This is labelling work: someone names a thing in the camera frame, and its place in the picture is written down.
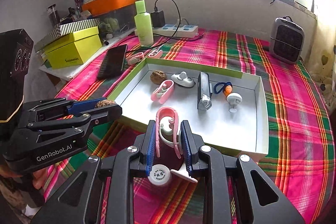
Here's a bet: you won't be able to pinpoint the pink and white hook clip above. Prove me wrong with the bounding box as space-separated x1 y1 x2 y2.
155 106 184 159

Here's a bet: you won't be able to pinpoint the person's left hand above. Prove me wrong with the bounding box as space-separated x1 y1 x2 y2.
32 168 49 189

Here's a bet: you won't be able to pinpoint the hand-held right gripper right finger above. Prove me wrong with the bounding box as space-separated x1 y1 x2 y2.
181 120 306 224

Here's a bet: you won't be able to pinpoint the green and white suction holder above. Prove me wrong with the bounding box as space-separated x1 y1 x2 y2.
170 169 198 184

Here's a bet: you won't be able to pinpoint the black charger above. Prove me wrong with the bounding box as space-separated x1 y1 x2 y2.
152 5 166 28

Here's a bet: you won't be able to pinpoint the green striped box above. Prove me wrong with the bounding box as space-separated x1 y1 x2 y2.
34 18 101 52

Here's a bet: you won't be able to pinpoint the yellow cardboard box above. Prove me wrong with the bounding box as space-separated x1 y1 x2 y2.
43 27 103 69

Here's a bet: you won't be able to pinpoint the white power strip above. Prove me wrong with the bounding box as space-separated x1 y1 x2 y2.
151 24 199 39

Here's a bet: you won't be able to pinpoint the black smartphone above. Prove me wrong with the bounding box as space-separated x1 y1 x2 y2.
97 44 128 80

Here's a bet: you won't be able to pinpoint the orange earplug with blue cord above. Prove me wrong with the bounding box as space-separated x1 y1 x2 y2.
213 81 234 97

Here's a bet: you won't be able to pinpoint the white and grey round gadget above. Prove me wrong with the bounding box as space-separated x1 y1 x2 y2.
171 71 197 88

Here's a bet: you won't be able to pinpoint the glass jar with dark lid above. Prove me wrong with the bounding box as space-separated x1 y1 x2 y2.
47 4 59 28

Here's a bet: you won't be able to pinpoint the black charging cable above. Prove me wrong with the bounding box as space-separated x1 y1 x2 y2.
154 0 182 38

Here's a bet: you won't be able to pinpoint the plaid blanket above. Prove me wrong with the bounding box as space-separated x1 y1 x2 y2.
42 27 334 224

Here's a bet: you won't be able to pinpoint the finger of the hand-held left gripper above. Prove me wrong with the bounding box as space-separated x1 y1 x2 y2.
24 97 102 120
28 105 123 136

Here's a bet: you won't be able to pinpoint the orange box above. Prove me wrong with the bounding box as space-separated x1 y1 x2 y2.
82 0 136 16

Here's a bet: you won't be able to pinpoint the clear glass tank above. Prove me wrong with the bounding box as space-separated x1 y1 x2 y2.
92 5 137 38

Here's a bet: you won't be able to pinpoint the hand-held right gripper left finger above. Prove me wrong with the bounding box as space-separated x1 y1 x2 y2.
31 120 157 224

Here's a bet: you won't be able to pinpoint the brown walnut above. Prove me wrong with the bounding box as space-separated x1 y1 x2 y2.
150 70 165 82
95 100 116 108

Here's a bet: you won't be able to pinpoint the silver bike light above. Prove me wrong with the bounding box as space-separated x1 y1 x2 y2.
197 72 213 111

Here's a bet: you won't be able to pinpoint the white mushroom-shaped gadget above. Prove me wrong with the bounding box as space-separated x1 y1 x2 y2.
226 93 242 113

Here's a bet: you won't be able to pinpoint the green ornament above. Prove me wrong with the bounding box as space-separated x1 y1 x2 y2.
101 18 118 33

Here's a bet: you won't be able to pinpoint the pink small scissors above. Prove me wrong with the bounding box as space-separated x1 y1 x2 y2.
147 46 163 58

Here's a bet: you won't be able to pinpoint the green and white cardboard box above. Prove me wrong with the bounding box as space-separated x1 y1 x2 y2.
108 57 269 159

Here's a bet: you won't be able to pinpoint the grey space heater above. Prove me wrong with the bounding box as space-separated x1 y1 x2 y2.
268 16 305 65

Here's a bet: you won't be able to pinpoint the heart print curtain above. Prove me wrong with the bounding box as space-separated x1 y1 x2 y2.
306 0 336 109

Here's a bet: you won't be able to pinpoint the green bottle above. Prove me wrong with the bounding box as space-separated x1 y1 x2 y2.
134 0 154 46

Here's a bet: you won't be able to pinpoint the white round jar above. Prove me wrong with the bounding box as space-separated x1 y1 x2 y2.
148 165 172 188

